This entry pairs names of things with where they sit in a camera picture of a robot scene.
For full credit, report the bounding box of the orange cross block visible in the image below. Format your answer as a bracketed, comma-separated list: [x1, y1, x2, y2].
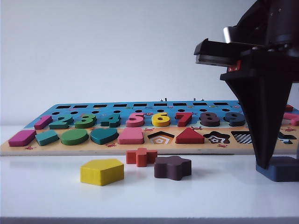
[125, 147, 158, 168]

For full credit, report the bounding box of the green number three piece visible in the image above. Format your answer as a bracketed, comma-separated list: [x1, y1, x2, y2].
[74, 113, 97, 129]

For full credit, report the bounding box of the dark blue square block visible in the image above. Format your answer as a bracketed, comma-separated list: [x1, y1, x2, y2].
[256, 155, 299, 182]

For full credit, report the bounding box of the magenta rectangle block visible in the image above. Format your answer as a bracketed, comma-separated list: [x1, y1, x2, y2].
[8, 130, 37, 147]

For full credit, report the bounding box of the teal number two piece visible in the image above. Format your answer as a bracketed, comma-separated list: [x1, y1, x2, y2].
[49, 113, 74, 130]

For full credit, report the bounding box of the green oval block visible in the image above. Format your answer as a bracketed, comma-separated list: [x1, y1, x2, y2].
[60, 128, 89, 146]

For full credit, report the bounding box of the pink number five piece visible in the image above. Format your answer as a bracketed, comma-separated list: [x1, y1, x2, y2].
[126, 112, 145, 128]

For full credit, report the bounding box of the brown star block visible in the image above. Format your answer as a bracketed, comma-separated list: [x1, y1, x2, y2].
[153, 155, 192, 182]

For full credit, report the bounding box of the brown number eight piece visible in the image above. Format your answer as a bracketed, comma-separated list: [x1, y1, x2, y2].
[200, 112, 221, 128]

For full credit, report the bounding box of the pink sign-shaped piece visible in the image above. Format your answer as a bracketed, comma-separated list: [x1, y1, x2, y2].
[281, 112, 299, 126]

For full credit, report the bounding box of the pink trapezoid block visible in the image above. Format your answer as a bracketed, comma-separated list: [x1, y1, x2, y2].
[117, 127, 144, 145]

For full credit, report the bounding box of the red triangle block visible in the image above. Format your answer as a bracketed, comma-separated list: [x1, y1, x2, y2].
[175, 127, 204, 144]

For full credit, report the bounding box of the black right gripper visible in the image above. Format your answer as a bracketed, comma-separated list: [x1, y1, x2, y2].
[193, 39, 299, 169]

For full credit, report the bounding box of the yellow number six piece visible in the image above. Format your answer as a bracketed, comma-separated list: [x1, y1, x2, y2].
[151, 112, 171, 127]

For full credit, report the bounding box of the magenta number one piece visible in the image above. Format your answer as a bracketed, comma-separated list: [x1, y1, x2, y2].
[34, 115, 53, 130]

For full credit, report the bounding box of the teal rhombus block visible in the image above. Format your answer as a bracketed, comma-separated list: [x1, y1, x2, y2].
[35, 129, 59, 147]

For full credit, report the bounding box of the colourful wooden puzzle board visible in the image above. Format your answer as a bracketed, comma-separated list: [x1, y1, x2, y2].
[0, 100, 299, 156]

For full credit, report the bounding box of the yellow pentagon block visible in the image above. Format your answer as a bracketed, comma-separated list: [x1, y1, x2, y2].
[80, 158, 124, 187]

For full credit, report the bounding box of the red number seven piece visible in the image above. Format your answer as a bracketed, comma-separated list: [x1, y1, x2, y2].
[175, 112, 197, 127]

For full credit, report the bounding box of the teal heart block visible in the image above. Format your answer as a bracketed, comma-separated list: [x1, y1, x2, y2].
[90, 127, 119, 145]

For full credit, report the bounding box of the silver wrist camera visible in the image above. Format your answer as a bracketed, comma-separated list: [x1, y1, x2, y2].
[223, 26, 243, 45]

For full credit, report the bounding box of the teal number four piece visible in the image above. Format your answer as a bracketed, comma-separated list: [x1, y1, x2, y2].
[100, 113, 121, 128]

